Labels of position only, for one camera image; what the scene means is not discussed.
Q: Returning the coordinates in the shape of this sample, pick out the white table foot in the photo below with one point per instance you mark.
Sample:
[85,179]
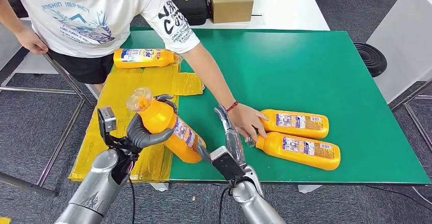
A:
[158,187]
[307,188]

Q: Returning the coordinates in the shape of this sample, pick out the white desk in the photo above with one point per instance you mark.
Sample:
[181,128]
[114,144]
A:
[30,64]
[401,45]
[287,8]

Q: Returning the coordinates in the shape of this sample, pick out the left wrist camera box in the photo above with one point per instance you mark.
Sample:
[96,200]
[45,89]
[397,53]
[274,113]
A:
[107,119]

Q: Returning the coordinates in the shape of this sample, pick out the green table board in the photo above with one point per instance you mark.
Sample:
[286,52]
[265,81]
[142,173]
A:
[270,64]

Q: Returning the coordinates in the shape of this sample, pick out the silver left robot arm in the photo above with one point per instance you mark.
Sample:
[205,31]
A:
[98,182]

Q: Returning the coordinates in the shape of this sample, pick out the person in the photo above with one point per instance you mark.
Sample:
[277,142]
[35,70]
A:
[84,16]

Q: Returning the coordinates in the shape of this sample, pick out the steel table frame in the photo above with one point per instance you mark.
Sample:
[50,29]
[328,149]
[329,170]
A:
[416,121]

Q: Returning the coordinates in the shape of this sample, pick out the yellow floor marker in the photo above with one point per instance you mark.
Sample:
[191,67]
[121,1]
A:
[4,221]

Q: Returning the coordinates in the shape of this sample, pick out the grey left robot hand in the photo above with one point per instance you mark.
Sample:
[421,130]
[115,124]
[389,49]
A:
[148,140]

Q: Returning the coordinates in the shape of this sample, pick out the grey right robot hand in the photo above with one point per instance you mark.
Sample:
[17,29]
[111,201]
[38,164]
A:
[234,141]

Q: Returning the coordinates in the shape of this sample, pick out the black ribbed round stool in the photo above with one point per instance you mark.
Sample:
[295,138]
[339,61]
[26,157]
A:
[370,59]

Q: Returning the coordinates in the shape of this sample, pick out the orange detergent bottle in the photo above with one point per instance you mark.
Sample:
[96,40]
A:
[297,129]
[158,118]
[280,153]
[145,60]

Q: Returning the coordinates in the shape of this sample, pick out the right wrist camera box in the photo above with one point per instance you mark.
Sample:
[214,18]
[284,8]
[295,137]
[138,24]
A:
[226,163]

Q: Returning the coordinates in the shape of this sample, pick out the steel table with legs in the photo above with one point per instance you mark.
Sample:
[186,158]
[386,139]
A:
[33,90]

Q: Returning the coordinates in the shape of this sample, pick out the brown cardboard box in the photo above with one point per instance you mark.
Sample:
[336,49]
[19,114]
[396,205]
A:
[231,5]

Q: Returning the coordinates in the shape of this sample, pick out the person's right hand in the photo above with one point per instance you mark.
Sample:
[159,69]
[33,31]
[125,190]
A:
[32,42]

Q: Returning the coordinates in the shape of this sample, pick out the yellow plastic-wrapped cardboard sheet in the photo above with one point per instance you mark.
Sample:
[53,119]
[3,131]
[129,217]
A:
[118,91]

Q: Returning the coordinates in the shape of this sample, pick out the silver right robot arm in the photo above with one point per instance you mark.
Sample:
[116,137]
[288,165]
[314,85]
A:
[249,199]

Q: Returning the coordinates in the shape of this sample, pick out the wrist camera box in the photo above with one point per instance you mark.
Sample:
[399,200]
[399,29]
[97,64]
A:
[107,119]
[226,163]

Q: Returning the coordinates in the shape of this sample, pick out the person's left hand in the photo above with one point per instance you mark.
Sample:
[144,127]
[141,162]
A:
[246,119]

